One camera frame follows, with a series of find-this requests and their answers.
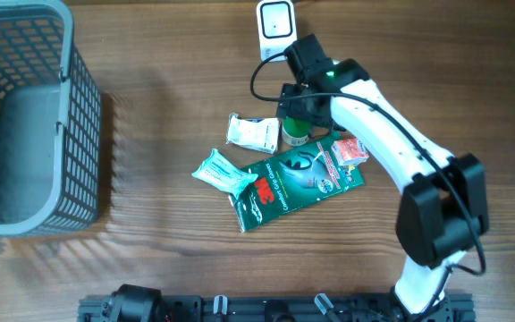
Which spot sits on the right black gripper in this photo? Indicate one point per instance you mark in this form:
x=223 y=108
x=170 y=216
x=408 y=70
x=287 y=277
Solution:
x=292 y=107

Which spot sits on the green lid small jar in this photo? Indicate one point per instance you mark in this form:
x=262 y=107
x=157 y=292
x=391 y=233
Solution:
x=295 y=132

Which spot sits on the red small snack packet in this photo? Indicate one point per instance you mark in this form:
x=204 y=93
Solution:
x=349 y=152

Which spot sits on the white paper sachet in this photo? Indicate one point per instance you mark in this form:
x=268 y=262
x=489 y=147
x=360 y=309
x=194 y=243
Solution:
x=259 y=134

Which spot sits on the green 3M gloves packet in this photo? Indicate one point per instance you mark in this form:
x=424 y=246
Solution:
x=292 y=180

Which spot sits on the teal white wipes packet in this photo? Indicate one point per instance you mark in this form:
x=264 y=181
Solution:
x=219 y=172

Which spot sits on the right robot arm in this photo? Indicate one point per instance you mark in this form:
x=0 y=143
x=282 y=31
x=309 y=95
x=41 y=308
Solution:
x=443 y=210

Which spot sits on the white barcode scanner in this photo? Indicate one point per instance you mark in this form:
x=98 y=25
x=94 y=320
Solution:
x=276 y=25

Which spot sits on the grey plastic mesh basket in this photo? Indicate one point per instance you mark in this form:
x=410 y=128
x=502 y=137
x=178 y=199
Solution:
x=50 y=123

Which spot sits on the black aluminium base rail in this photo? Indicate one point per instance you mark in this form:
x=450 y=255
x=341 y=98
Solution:
x=381 y=306

